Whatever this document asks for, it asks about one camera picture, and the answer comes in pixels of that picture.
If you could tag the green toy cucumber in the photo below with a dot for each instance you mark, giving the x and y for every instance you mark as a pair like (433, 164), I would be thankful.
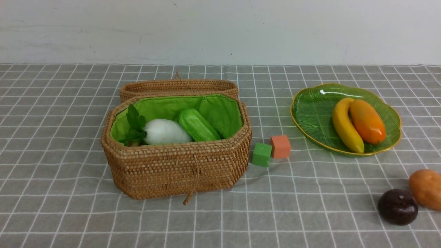
(197, 126)

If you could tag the white toy radish green leaves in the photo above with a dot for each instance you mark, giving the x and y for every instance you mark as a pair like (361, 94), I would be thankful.
(154, 132)

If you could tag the yellow toy banana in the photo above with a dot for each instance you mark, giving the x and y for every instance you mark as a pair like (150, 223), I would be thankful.
(344, 127)

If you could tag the orange toy mango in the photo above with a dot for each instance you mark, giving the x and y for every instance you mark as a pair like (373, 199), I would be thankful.
(367, 122)

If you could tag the dark purple toy passionfruit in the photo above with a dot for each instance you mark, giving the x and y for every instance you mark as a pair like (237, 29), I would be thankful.
(397, 207)

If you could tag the brown toy potato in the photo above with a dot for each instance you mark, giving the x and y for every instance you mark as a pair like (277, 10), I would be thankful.
(425, 185)

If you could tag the green foam cube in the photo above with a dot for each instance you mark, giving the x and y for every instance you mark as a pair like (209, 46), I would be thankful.
(261, 154)

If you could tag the woven rattan basket green lining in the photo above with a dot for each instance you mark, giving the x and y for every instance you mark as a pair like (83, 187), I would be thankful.
(152, 171)

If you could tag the orange foam cube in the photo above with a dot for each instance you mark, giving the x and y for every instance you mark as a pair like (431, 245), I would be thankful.
(281, 146)

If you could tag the green glass leaf plate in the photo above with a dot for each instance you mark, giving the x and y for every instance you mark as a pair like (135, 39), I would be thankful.
(311, 112)

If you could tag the grey checked tablecloth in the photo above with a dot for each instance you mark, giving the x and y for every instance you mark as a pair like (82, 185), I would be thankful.
(57, 189)

